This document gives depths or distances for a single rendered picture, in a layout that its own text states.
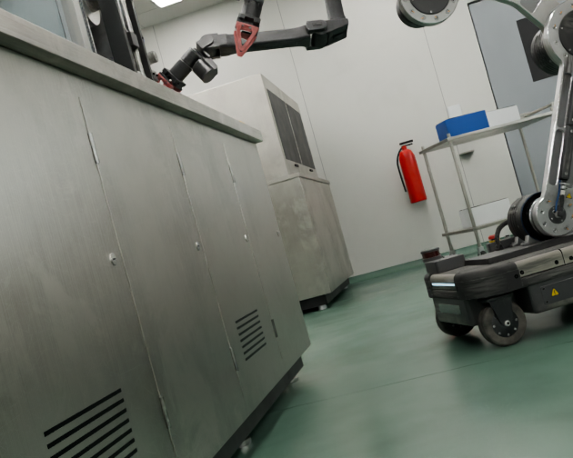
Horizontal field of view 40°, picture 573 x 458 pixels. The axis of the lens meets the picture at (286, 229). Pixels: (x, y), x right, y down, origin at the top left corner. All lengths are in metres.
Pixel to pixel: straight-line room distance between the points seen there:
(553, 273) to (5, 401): 1.80
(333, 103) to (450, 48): 1.12
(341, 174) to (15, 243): 6.04
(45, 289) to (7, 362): 0.15
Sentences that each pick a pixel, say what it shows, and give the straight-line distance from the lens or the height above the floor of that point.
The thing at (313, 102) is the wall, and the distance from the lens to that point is 7.11.
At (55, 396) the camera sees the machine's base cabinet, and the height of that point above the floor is 0.35.
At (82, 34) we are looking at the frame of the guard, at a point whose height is 0.98.
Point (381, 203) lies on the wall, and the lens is 6.98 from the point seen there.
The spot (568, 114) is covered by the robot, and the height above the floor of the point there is 0.63.
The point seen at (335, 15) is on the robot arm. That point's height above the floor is 1.18.
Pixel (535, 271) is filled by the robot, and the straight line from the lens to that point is 2.44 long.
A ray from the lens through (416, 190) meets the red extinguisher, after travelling 6.80.
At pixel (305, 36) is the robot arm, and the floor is 1.13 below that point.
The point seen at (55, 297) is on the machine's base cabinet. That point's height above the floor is 0.48.
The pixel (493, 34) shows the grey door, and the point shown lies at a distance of 7.16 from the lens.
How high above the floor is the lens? 0.46
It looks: 1 degrees up
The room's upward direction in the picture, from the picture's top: 15 degrees counter-clockwise
